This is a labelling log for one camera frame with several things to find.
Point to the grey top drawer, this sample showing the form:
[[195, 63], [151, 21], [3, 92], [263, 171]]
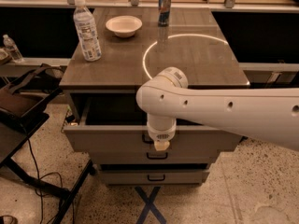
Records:
[[115, 123]]

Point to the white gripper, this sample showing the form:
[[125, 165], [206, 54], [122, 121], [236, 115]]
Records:
[[162, 135]]

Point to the blue tape cross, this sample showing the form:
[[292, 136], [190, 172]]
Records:
[[149, 205]]

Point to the grey drawer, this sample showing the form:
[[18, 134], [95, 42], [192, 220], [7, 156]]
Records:
[[115, 123], [148, 158], [151, 177]]

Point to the white bowl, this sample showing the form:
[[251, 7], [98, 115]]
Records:
[[124, 26]]

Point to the small water bottle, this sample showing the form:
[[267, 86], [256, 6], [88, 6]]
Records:
[[12, 49]]

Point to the grey drawer cabinet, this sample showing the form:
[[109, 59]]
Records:
[[192, 42]]

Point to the grey bottom drawer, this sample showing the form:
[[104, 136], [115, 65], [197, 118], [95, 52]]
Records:
[[151, 177]]

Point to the blue energy drink can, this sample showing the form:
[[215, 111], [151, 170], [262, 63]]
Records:
[[164, 12]]

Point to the clear plastic water bottle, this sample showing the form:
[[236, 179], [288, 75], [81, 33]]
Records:
[[87, 32]]

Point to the black chair with bag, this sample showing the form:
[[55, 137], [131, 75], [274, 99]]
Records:
[[21, 115]]

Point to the wire basket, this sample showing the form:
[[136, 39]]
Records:
[[69, 120]]

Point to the grey middle drawer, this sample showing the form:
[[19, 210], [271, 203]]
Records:
[[148, 158]]

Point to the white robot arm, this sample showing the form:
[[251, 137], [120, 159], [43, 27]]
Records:
[[270, 115]]

